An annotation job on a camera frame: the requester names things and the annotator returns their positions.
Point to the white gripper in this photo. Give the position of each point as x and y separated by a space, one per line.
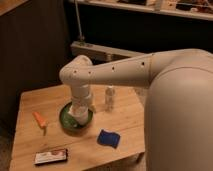
79 109

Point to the packaged eraser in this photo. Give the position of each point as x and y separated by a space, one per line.
51 156

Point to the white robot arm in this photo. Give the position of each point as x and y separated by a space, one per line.
178 112

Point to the green plate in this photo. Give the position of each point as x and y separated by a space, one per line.
69 122

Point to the blue cloth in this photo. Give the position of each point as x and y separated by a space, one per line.
108 138

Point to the orange carrot toy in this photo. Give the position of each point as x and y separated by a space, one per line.
40 120

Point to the wooden table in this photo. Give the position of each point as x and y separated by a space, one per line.
83 149

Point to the vertical metal pole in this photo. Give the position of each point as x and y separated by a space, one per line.
81 36

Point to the background shelf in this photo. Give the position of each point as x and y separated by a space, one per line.
195 9

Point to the metal rail beam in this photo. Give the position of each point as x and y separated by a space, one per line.
101 53

